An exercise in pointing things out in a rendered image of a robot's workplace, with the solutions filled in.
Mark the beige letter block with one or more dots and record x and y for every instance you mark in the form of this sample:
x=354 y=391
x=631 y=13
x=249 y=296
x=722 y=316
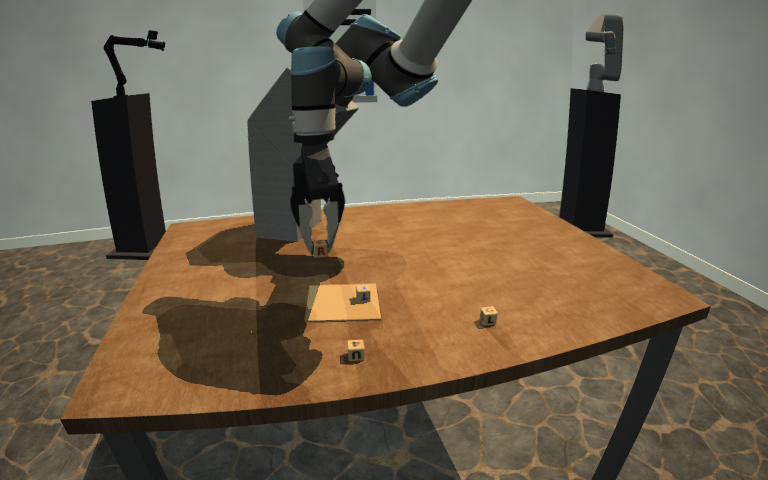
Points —
x=320 y=248
x=488 y=316
x=363 y=293
x=355 y=350

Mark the light orange mat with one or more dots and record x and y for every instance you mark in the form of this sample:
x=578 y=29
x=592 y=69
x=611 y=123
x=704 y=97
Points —
x=338 y=303

